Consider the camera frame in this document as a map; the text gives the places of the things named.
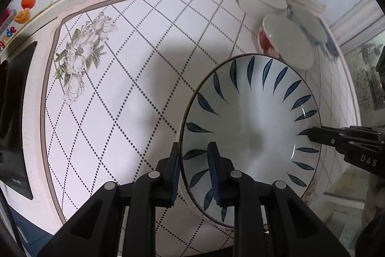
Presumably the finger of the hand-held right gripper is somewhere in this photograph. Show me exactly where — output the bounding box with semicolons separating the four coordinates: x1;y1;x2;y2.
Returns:
306;126;385;155

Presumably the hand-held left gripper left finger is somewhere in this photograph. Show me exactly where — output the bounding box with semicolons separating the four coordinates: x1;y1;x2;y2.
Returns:
38;142;181;257

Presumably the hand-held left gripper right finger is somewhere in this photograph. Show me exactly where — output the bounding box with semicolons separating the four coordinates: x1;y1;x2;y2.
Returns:
207;142;351;257

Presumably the white plate blue leaf pattern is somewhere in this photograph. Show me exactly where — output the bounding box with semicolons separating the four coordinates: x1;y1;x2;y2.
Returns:
179;53;322;228

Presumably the white bowl red floral print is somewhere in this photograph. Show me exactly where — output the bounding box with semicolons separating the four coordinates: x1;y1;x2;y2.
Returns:
258;14;314;70

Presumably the white bowl blue print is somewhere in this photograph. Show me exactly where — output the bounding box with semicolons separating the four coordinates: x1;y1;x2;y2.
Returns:
287;2;340;58

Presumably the black flat box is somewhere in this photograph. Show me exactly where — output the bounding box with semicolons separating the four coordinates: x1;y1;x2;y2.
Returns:
0;40;38;201

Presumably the orange fruit wall sticker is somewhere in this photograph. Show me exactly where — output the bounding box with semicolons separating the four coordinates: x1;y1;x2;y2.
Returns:
14;0;36;25

